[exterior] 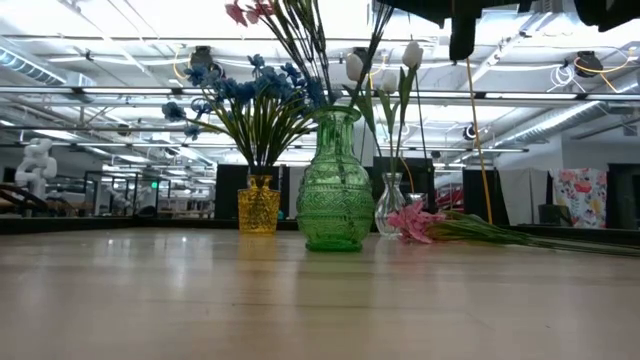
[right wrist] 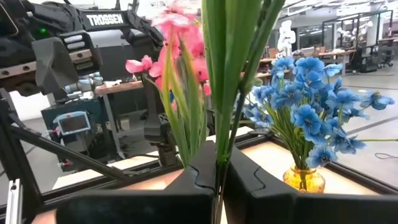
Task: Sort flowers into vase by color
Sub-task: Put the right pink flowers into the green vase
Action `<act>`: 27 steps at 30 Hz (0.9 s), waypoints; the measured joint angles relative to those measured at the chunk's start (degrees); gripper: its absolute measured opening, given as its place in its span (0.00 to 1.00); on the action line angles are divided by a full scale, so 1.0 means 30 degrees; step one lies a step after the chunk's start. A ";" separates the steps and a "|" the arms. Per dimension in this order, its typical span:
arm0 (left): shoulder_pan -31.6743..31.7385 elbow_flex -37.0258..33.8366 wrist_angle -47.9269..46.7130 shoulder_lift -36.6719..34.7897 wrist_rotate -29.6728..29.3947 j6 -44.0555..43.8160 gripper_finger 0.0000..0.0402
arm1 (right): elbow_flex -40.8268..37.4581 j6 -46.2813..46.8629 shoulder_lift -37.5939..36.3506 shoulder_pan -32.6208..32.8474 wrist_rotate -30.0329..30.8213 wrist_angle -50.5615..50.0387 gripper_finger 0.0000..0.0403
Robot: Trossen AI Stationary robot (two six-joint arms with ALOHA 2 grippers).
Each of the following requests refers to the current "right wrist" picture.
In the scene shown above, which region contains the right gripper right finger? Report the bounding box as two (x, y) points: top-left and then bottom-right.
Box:
(223, 147), (398, 224)

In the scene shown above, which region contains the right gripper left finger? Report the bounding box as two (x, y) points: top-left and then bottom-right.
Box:
(55, 141), (218, 224)

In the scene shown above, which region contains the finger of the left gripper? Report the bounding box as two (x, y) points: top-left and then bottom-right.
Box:
(30, 30), (102, 96)

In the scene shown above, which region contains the blue artificial flower bunch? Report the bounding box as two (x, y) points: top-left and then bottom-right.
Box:
(289, 77), (396, 170)
(270, 55), (343, 170)
(244, 83), (327, 170)

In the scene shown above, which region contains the pink artificial flower bunch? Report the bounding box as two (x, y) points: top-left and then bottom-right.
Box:
(201, 0), (286, 224)
(125, 0), (213, 169)

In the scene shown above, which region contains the yellow glass vase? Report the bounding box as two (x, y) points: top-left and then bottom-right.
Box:
(282, 164), (326, 194)

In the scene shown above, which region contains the dark control cabinet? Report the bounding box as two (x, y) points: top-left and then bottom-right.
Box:
(40, 99), (108, 172)

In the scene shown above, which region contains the grey screen teach pendant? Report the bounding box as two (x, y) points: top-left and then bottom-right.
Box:
(52, 111), (91, 137)

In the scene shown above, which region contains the wooden workbench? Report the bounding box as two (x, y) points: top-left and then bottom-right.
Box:
(94, 79), (147, 160)

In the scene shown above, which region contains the silver aluminium extrusion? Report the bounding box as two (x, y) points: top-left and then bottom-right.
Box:
(5, 179), (23, 224)

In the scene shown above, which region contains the black framed robot cell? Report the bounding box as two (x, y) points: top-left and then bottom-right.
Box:
(322, 9), (394, 74)

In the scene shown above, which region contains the white humanoid robot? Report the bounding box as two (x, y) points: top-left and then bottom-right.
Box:
(276, 20), (297, 58)

